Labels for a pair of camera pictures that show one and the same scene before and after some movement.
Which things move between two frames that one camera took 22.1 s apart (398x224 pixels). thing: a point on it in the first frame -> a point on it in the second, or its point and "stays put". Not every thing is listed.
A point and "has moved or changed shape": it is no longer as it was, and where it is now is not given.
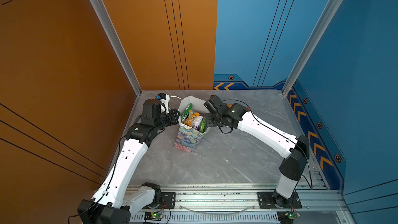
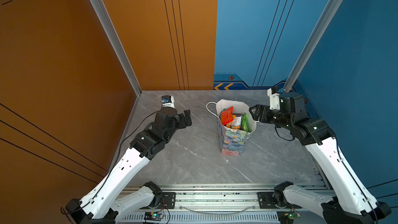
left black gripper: x=173 y=117 -> x=182 y=124
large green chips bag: x=203 y=125 has moved or changed shape
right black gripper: x=208 y=116 -> x=265 y=110
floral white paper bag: x=188 y=137 -> x=233 y=142
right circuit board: x=286 y=217 stays put
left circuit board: x=153 y=216 stays put
